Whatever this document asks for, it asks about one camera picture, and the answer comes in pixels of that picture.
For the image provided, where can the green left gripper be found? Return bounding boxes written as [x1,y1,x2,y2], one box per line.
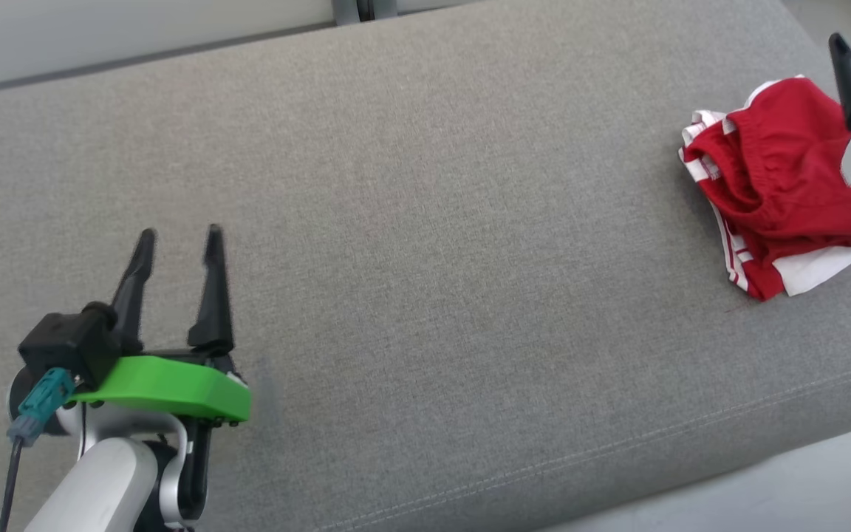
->
[9,223,253,437]

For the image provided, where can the red Bulls 23 shorts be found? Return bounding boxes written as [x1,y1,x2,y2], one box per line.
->
[684,75,851,261]

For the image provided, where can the red number 23 jersey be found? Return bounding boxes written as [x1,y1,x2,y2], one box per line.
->
[678,109,851,302]

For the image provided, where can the left cable with teal plug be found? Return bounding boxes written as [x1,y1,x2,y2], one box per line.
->
[0,366,76,532]

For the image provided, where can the grey metal frame post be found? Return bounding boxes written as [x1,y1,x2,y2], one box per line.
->
[332,0,398,27]

